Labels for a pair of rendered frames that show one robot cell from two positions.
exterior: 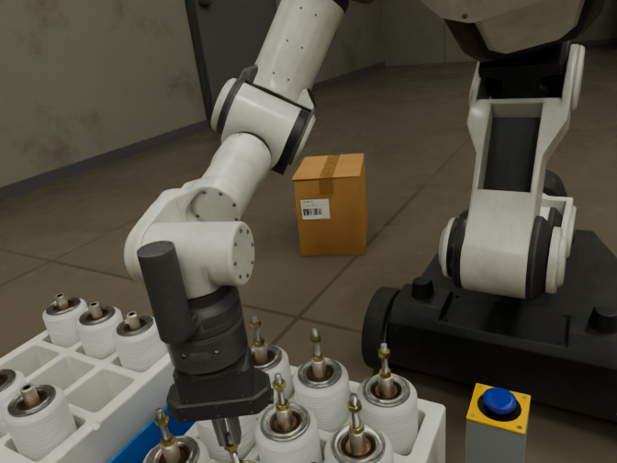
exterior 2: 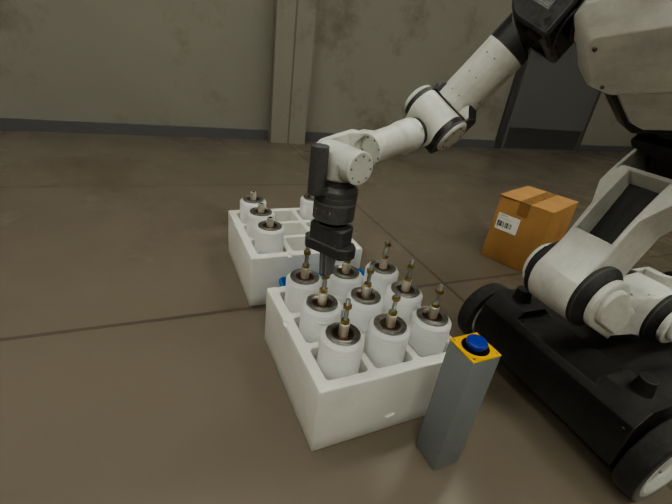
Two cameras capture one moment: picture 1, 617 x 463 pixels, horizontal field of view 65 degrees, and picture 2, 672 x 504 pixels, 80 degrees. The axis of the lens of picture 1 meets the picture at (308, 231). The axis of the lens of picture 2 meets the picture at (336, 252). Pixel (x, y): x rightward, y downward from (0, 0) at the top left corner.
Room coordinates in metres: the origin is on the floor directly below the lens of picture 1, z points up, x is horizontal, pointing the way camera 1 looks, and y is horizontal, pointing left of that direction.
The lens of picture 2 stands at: (-0.19, -0.30, 0.79)
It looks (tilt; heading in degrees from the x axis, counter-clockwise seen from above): 27 degrees down; 32
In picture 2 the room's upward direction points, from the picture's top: 8 degrees clockwise
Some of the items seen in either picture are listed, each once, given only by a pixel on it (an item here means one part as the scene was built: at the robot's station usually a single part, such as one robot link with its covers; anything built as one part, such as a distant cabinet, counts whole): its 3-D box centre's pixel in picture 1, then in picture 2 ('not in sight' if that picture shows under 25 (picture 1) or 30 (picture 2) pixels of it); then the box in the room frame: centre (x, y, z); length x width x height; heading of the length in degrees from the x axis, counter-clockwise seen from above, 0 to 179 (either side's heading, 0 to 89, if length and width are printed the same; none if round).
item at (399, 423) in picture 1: (388, 433); (423, 346); (0.61, -0.09, 0.16); 0.10 x 0.10 x 0.18
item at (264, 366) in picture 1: (261, 357); (382, 267); (0.73, 0.11, 0.25); 0.08 x 0.08 x 0.01
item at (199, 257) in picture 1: (195, 279); (336, 173); (0.45, 0.12, 0.57); 0.11 x 0.11 x 0.11; 74
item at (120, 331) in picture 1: (135, 325); not in sight; (0.88, 0.39, 0.25); 0.08 x 0.08 x 0.01
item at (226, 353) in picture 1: (212, 360); (332, 224); (0.47, 0.13, 0.45); 0.13 x 0.10 x 0.12; 90
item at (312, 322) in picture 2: not in sight; (318, 332); (0.46, 0.13, 0.16); 0.10 x 0.10 x 0.18
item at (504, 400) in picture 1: (499, 402); (476, 344); (0.48, -0.22, 0.32); 0.04 x 0.04 x 0.02
